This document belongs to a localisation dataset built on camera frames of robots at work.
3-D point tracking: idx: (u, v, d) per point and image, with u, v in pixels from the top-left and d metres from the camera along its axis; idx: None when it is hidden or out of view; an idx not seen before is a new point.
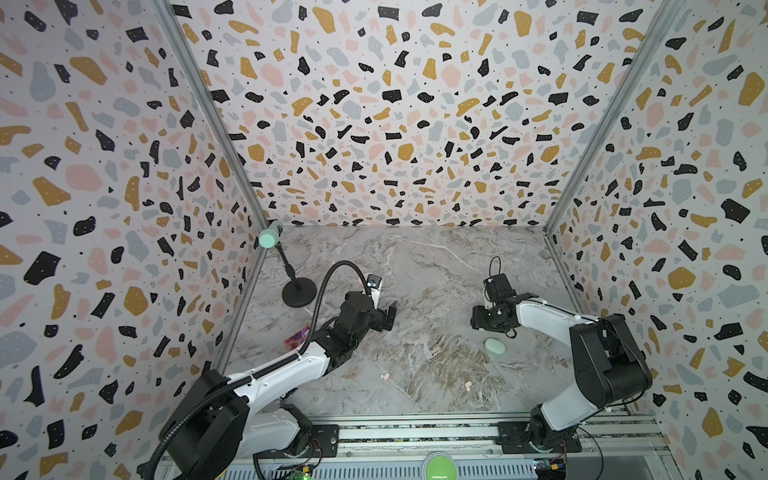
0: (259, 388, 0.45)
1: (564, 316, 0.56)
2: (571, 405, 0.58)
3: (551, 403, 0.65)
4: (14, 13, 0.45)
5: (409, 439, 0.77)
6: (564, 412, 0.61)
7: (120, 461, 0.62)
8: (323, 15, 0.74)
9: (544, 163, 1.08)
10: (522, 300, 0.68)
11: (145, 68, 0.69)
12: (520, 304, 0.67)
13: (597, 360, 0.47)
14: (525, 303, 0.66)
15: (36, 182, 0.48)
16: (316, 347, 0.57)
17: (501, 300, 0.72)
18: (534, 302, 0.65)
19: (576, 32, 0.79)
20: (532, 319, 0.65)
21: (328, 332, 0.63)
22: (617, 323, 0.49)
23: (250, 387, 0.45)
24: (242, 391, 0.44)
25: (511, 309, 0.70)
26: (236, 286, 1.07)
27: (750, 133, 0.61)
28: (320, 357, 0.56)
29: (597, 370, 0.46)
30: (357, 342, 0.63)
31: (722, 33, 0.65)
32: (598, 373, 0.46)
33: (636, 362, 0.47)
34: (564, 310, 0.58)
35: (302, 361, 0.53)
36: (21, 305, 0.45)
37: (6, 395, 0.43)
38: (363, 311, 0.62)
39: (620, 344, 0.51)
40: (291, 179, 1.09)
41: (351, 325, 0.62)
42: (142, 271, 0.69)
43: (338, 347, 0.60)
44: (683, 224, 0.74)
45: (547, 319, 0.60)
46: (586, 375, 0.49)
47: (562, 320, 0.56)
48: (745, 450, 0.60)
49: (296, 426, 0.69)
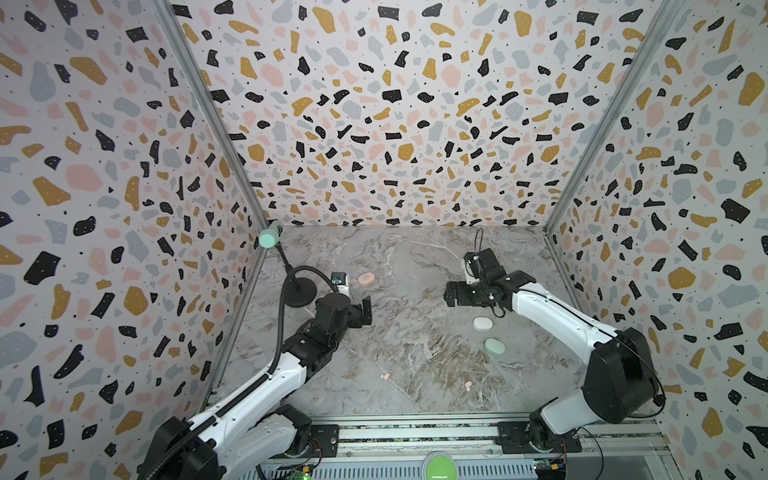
0: (227, 425, 0.42)
1: (577, 326, 0.50)
2: (573, 412, 0.57)
3: (551, 407, 0.64)
4: (14, 13, 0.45)
5: (408, 439, 0.77)
6: (564, 418, 0.61)
7: (120, 461, 0.62)
8: (323, 15, 0.74)
9: (544, 163, 1.08)
10: (523, 289, 0.59)
11: (145, 68, 0.69)
12: (523, 296, 0.58)
13: (618, 382, 0.43)
14: (529, 296, 0.58)
15: (36, 182, 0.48)
16: (288, 358, 0.54)
17: (491, 281, 0.67)
18: (540, 297, 0.57)
19: (576, 32, 0.79)
20: (535, 314, 0.57)
21: (305, 337, 0.59)
22: (634, 336, 0.46)
23: (216, 427, 0.42)
24: (208, 434, 0.41)
25: (504, 293, 0.62)
26: (236, 286, 1.07)
27: (750, 132, 0.61)
28: (295, 368, 0.53)
29: (617, 392, 0.43)
30: (337, 343, 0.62)
31: (722, 32, 0.65)
32: (618, 394, 0.43)
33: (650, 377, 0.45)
34: (576, 315, 0.52)
35: (275, 379, 0.50)
36: (21, 305, 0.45)
37: (6, 395, 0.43)
38: (340, 309, 0.60)
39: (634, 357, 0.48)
40: (291, 179, 1.09)
41: (328, 326, 0.59)
42: (142, 271, 0.69)
43: (316, 350, 0.57)
44: (683, 223, 0.75)
45: (554, 320, 0.53)
46: (600, 392, 0.46)
47: (574, 329, 0.50)
48: (745, 450, 0.60)
49: (292, 429, 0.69)
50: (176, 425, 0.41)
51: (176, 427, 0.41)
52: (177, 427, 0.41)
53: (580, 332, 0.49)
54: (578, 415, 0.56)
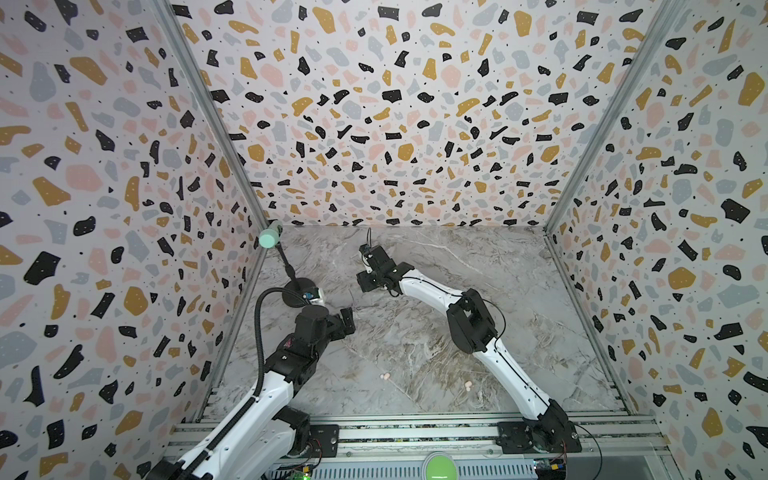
0: (220, 456, 0.42)
1: (439, 294, 0.71)
2: (511, 383, 0.68)
3: (515, 400, 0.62)
4: (14, 13, 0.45)
5: (408, 439, 0.77)
6: (520, 398, 0.68)
7: (120, 461, 0.62)
8: (323, 15, 0.74)
9: (544, 163, 1.08)
10: (404, 275, 0.78)
11: (145, 68, 0.69)
12: (404, 281, 0.78)
13: (465, 329, 0.65)
14: (408, 279, 0.77)
15: (36, 182, 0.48)
16: (273, 376, 0.54)
17: (384, 275, 0.83)
18: (414, 278, 0.77)
19: (576, 32, 0.79)
20: (413, 293, 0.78)
21: (286, 352, 0.59)
22: (473, 293, 0.68)
23: (210, 460, 0.42)
24: (203, 468, 0.41)
25: (394, 282, 0.81)
26: (236, 286, 1.07)
27: (750, 132, 0.61)
28: (281, 385, 0.53)
29: (467, 336, 0.66)
30: (320, 353, 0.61)
31: (722, 32, 0.65)
32: (468, 336, 0.66)
33: (487, 317, 0.69)
34: (438, 285, 0.73)
35: (262, 400, 0.50)
36: (21, 305, 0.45)
37: (6, 395, 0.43)
38: (319, 320, 0.61)
39: (476, 307, 0.72)
40: (291, 179, 1.09)
41: (310, 338, 0.60)
42: (142, 271, 0.69)
43: (299, 363, 0.57)
44: (683, 224, 0.74)
45: (426, 294, 0.74)
46: (460, 339, 0.69)
47: (437, 297, 0.71)
48: (745, 450, 0.60)
49: (291, 431, 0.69)
50: (167, 465, 0.40)
51: (167, 469, 0.40)
52: (168, 468, 0.40)
53: (440, 297, 0.70)
54: (512, 381, 0.67)
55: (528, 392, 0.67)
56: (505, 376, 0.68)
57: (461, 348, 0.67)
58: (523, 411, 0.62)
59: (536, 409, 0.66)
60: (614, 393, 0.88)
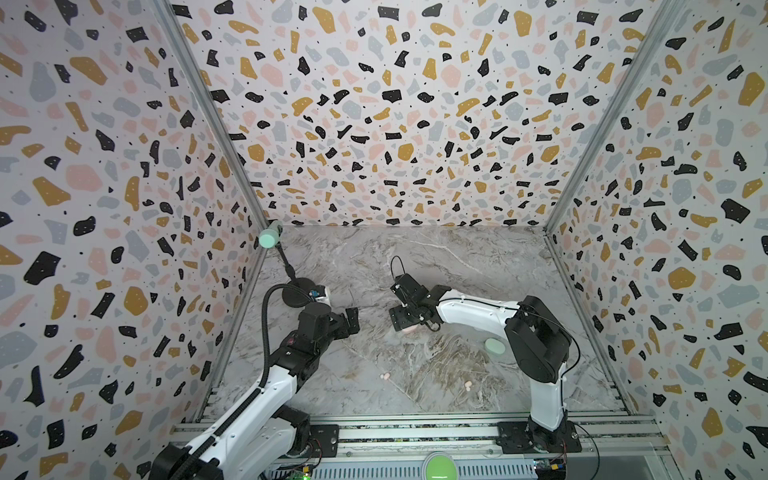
0: (227, 443, 0.43)
1: (490, 311, 0.57)
2: (548, 401, 0.60)
3: (536, 409, 0.65)
4: (14, 13, 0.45)
5: (408, 439, 0.77)
6: (547, 411, 0.62)
7: (120, 461, 0.62)
8: (323, 15, 0.74)
9: (544, 163, 1.08)
10: (441, 299, 0.66)
11: (145, 68, 0.69)
12: (443, 304, 0.64)
13: (538, 350, 0.49)
14: (447, 303, 0.64)
15: (36, 182, 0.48)
16: (278, 370, 0.55)
17: (418, 304, 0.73)
18: (454, 299, 0.64)
19: (576, 32, 0.79)
20: (457, 317, 0.64)
21: (290, 348, 0.60)
22: (533, 302, 0.53)
23: (216, 446, 0.42)
24: (209, 454, 0.41)
25: (431, 309, 0.68)
26: (236, 286, 1.07)
27: (750, 132, 0.61)
28: (286, 379, 0.54)
29: (540, 359, 0.49)
30: (321, 352, 0.62)
31: (722, 33, 0.65)
32: (541, 358, 0.49)
33: (560, 331, 0.52)
34: (486, 301, 0.59)
35: (266, 392, 0.51)
36: (21, 305, 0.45)
37: (6, 395, 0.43)
38: (322, 316, 0.62)
39: (543, 321, 0.55)
40: (291, 179, 1.09)
41: (312, 335, 0.61)
42: (142, 271, 0.69)
43: (303, 359, 0.58)
44: (683, 223, 0.75)
45: (472, 314, 0.59)
46: (530, 364, 0.52)
47: (488, 315, 0.56)
48: (745, 450, 0.60)
49: (291, 429, 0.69)
50: (174, 450, 0.41)
51: (175, 453, 0.40)
52: (175, 452, 0.40)
53: (492, 315, 0.56)
54: (552, 402, 0.59)
55: (558, 408, 0.60)
56: (547, 396, 0.59)
57: (532, 377, 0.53)
58: (531, 412, 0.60)
59: (555, 423, 0.63)
60: (614, 393, 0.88)
